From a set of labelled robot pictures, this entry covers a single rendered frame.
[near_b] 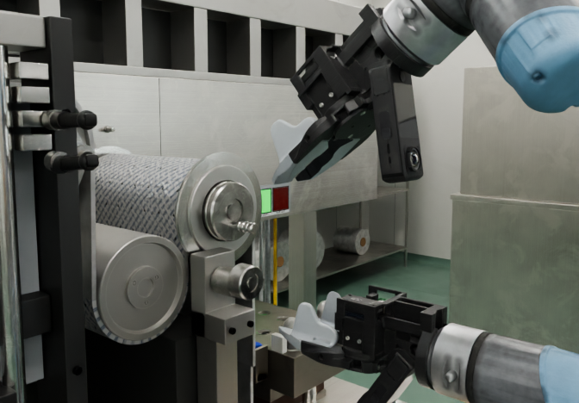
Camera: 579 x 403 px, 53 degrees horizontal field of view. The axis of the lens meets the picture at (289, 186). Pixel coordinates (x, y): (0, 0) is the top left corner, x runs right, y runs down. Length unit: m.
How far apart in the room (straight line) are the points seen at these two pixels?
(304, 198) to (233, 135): 0.28
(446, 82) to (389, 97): 4.99
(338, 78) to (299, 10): 0.82
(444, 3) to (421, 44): 0.04
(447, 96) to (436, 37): 5.00
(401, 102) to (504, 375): 0.28
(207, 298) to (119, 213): 0.19
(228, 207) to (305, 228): 0.96
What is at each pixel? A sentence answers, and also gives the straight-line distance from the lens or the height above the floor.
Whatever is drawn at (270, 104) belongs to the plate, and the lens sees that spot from 1.29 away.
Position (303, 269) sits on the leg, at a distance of 1.70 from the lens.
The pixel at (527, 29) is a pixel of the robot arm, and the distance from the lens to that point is 0.46.
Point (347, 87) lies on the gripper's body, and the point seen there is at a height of 1.40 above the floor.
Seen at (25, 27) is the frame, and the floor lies 1.43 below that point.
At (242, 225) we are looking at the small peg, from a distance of 0.73.
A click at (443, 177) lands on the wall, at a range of 5.57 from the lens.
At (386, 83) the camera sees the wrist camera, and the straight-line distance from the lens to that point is 0.57.
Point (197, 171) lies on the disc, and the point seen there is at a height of 1.30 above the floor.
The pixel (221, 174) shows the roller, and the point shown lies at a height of 1.30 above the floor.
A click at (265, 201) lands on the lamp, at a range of 1.28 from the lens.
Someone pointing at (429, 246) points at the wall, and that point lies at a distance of 5.73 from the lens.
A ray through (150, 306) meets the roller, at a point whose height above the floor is 1.15.
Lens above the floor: 1.37
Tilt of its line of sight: 7 degrees down
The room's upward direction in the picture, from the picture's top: straight up
